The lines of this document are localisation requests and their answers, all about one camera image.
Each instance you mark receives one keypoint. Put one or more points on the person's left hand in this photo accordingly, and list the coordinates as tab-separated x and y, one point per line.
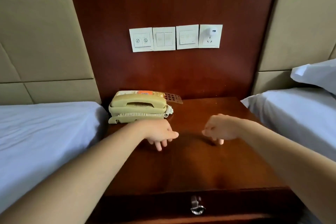
157	131

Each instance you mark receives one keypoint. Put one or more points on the person's right hand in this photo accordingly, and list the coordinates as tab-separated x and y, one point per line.
225	125

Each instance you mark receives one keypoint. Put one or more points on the dark wooden drawer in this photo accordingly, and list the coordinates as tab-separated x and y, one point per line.
147	203

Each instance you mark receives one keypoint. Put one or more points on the person's left forearm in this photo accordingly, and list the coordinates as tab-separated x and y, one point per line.
73	179

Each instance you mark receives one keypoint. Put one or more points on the person's right forearm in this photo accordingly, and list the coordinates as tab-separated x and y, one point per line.
299	163

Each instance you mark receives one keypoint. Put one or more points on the wooden nightstand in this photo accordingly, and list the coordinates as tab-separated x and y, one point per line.
194	163

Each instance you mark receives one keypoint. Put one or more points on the white plug-in charger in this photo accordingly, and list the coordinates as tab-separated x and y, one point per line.
210	33

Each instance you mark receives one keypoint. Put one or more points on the white pillow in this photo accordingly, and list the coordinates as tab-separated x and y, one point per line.
317	77

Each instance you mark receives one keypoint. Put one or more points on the left bed white sheet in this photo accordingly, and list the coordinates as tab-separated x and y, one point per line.
42	142

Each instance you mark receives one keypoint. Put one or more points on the beige padded headboard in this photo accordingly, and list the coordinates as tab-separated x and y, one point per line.
42	32
302	27

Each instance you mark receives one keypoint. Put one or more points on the white double rocker wall switch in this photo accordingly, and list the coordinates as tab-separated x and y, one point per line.
164	39

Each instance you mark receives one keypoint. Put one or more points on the white two-button wall switch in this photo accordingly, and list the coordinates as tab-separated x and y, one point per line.
141	40

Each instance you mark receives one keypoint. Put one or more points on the white triple rocker wall switch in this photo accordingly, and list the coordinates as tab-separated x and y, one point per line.
187	37

